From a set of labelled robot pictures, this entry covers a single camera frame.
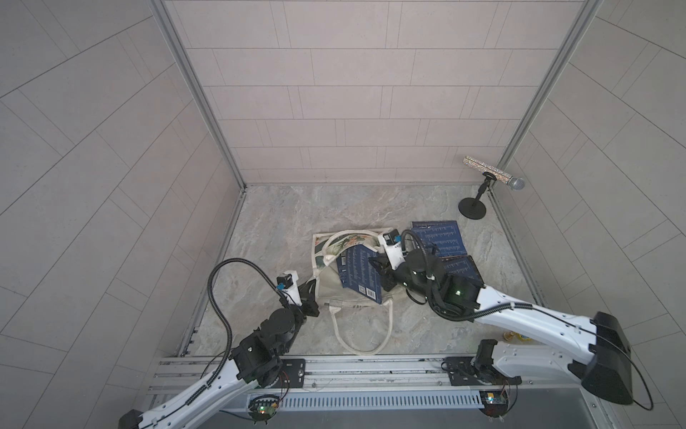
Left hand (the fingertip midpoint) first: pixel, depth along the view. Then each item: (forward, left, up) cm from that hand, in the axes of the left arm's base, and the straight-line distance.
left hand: (320, 279), depth 77 cm
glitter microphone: (+28, -63, +13) cm, 70 cm away
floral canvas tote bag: (-1, -3, -6) cm, 7 cm away
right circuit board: (-28, -47, -11) cm, 56 cm away
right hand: (+1, -14, +9) cm, 17 cm away
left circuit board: (-30, +12, -9) cm, 33 cm away
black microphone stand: (+36, -59, -9) cm, 70 cm away
